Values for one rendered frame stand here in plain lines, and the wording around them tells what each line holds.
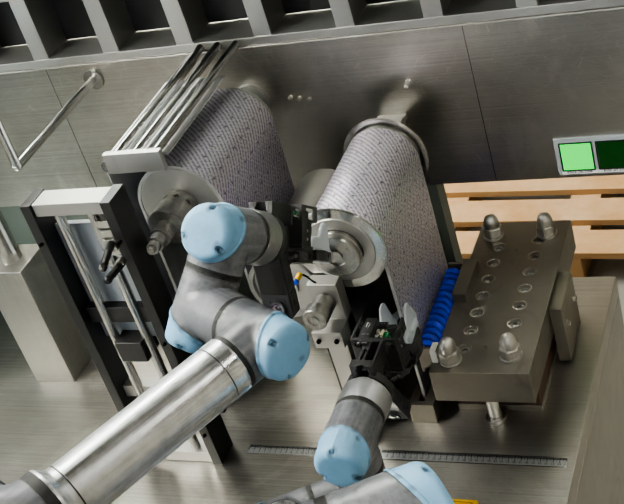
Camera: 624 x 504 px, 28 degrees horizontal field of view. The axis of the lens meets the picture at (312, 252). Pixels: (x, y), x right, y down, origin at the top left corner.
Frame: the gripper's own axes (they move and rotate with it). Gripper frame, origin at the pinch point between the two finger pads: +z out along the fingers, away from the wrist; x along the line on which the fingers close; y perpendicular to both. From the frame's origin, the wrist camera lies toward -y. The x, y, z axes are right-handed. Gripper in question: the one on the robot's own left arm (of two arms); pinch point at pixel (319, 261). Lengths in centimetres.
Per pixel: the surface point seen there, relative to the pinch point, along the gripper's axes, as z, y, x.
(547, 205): 211, 28, 16
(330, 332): 6.0, -10.7, 0.8
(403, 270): 14.2, -1.0, -8.2
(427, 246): 25.9, 3.5, -8.2
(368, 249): 3.2, 1.7, -6.7
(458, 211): 210, 27, 44
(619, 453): 55, -32, -34
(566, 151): 31.7, 18.8, -30.4
